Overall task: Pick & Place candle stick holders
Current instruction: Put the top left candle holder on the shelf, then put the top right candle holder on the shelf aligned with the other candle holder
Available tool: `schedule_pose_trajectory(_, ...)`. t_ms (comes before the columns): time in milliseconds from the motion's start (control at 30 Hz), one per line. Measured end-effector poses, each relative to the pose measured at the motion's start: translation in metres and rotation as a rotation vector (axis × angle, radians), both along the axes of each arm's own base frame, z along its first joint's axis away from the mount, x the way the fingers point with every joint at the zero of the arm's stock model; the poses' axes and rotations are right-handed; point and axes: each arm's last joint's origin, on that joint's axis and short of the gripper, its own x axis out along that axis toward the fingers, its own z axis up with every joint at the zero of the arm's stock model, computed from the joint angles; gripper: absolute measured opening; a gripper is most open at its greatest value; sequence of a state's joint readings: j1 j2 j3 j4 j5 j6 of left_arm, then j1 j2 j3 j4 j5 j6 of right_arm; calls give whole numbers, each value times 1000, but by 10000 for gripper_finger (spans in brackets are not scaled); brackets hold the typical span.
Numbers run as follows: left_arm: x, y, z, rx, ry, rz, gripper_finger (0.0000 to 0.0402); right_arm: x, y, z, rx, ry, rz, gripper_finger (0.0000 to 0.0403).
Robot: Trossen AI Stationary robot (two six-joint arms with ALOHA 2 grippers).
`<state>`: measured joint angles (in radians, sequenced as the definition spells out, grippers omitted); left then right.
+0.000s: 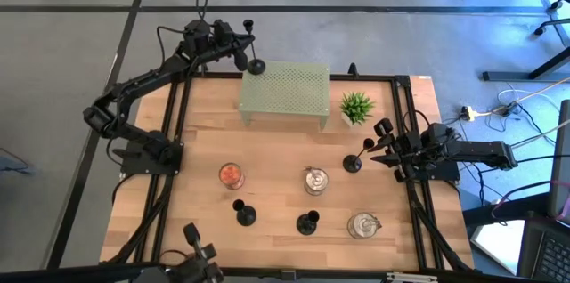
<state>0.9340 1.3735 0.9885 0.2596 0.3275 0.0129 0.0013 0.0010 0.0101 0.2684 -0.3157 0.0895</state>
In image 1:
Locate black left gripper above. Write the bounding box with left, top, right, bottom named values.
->
left=182, top=19, right=257, bottom=72

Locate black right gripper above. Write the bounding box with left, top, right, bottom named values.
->
left=368, top=117, right=427, bottom=184

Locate tall black candlestick holder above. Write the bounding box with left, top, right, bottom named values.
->
left=296, top=209, right=321, bottom=237
left=232, top=198, right=258, bottom=227
left=242, top=19, right=267, bottom=76
left=342, top=137, right=376, bottom=174

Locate clear glass clip-lid jar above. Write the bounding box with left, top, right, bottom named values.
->
left=346, top=211, right=383, bottom=240

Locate silver candle glass jar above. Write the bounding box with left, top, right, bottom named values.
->
left=304, top=166, right=330, bottom=197

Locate orange candle glass jar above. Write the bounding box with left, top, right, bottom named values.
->
left=217, top=162, right=246, bottom=191

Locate small green potted plant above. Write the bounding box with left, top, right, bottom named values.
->
left=338, top=91, right=377, bottom=128

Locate green perforated metal shelf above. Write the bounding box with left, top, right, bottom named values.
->
left=238, top=60, right=331, bottom=132

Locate black overhead support beam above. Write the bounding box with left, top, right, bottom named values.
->
left=0, top=263, right=570, bottom=283

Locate black desk foot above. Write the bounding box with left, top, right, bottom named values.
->
left=482, top=45, right=570, bottom=83

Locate dark computer monitor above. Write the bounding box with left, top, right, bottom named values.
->
left=548, top=99, right=570, bottom=224

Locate black laptop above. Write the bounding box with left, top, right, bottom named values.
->
left=516, top=219, right=570, bottom=283

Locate black chair base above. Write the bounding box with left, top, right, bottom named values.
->
left=533, top=0, right=570, bottom=37

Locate grey floor object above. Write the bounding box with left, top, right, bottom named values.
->
left=0, top=148, right=36, bottom=176

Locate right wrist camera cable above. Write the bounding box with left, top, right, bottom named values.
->
left=403, top=109, right=432, bottom=135

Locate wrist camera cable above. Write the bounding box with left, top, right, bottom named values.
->
left=195, top=0, right=210, bottom=22
left=403, top=109, right=432, bottom=135

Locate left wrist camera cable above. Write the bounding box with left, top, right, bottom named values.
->
left=195, top=0, right=210, bottom=22

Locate black aluminium table frame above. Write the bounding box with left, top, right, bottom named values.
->
left=100, top=71, right=476, bottom=275

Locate silver metal bracket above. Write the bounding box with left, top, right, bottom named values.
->
left=386, top=272, right=438, bottom=283

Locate pink cable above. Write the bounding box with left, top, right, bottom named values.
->
left=491, top=179, right=570, bottom=222

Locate black jointed camera mount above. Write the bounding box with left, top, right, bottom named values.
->
left=171, top=222, right=226, bottom=283

